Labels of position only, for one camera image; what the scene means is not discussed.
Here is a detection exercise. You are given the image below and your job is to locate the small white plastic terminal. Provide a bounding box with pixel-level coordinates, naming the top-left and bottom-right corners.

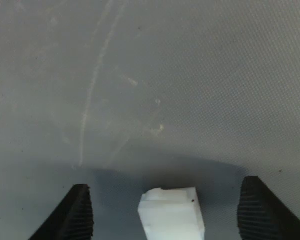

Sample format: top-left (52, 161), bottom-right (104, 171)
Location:
top-left (137, 186), bottom-right (206, 240)

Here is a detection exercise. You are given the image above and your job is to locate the dark grey mat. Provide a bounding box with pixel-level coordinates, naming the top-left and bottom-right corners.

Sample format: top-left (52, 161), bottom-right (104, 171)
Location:
top-left (0, 0), bottom-right (300, 240)

